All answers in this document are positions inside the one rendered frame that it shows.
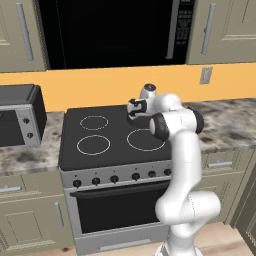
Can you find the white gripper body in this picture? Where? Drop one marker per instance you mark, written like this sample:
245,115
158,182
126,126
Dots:
136,106

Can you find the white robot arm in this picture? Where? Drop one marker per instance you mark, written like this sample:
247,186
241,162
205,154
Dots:
183,160

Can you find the black and steel stove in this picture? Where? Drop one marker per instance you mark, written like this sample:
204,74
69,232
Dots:
110,146

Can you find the black stove knob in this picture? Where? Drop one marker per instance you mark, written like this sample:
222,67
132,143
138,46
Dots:
167,172
77,183
135,176
152,173
96,181
114,179

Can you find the steel stove bottom drawer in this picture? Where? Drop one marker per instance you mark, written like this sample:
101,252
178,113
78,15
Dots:
120,242

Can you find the black microwave oven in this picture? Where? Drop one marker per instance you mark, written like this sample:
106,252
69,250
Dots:
113,33

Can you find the olive drawer front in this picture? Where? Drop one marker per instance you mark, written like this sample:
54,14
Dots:
40,185
223,159

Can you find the black oven door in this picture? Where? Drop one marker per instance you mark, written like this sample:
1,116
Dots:
116,210

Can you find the black and steel toaster oven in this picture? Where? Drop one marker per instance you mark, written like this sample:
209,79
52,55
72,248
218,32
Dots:
20,113

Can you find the olive base cupboard door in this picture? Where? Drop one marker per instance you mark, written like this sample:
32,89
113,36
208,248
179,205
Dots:
226,193
30,223

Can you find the olive side cupboard panel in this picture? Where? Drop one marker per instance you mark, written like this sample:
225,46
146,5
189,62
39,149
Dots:
246,213

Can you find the grey wall outlet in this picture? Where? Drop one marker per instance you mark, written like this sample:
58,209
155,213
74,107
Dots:
206,75

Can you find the olive wall cupboard door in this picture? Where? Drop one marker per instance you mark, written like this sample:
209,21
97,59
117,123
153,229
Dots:
10,36
233,30

